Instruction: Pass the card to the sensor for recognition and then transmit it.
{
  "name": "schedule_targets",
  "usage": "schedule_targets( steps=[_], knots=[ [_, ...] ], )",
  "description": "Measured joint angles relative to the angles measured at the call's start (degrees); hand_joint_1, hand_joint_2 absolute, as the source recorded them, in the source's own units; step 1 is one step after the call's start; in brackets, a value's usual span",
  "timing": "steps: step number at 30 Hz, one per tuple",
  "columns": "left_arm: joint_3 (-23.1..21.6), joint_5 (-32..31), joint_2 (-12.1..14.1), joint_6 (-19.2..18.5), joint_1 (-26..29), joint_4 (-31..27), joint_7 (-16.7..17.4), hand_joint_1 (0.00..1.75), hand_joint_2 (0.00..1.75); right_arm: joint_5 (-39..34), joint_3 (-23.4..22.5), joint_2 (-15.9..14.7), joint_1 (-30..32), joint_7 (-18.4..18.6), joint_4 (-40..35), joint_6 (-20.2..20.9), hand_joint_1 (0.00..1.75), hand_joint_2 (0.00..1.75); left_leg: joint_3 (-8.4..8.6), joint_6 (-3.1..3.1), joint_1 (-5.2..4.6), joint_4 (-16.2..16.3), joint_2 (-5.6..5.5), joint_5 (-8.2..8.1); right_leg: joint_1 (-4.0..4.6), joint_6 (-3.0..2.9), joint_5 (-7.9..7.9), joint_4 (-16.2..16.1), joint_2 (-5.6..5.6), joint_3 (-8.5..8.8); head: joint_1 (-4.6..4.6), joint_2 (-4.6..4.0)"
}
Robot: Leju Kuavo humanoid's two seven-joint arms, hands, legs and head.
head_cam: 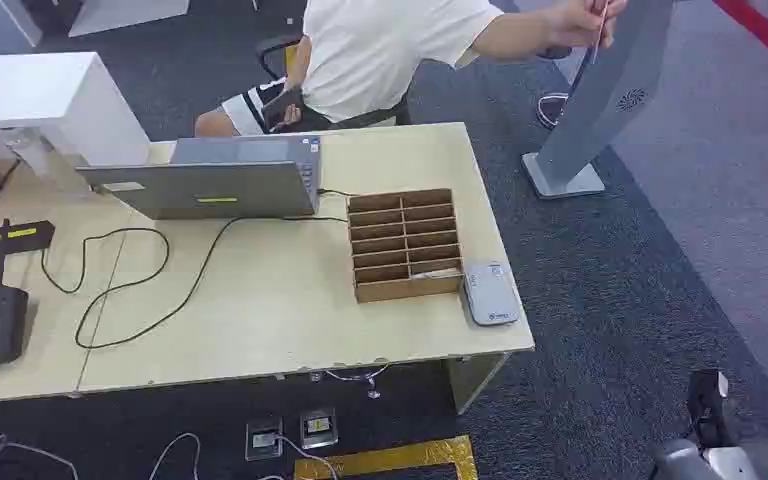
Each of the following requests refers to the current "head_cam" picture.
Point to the grey laptop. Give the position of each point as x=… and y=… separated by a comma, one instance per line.
x=225, y=189

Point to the white desk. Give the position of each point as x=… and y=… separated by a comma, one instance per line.
x=126, y=13

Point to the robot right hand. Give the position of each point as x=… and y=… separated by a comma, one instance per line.
x=679, y=464

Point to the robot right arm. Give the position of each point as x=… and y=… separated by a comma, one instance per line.
x=728, y=464

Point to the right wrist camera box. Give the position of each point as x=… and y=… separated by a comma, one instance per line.
x=707, y=404

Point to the person's right hand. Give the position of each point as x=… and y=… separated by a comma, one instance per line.
x=291, y=116

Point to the white cabinet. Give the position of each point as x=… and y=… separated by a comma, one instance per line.
x=46, y=93

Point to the grey card reader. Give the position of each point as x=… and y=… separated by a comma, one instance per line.
x=490, y=295

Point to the red floor tape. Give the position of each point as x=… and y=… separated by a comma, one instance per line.
x=762, y=30

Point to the person's left hand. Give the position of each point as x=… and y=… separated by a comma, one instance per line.
x=576, y=23

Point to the grey kiosk stand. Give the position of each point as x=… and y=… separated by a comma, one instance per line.
x=609, y=86

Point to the black stanchion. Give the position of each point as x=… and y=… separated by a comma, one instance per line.
x=556, y=53

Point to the yellow floor tape frame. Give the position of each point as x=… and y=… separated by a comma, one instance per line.
x=397, y=457

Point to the pale desk leg panel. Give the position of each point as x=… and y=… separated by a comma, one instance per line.
x=473, y=381

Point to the black office chair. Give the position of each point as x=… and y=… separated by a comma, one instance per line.
x=271, y=53

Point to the person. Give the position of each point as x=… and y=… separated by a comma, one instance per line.
x=364, y=60

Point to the card in wooden box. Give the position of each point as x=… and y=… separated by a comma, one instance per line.
x=434, y=270

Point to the wooden card box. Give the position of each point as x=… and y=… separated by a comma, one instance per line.
x=400, y=285

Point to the dark smartphone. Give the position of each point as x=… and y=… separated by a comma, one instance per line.
x=278, y=106

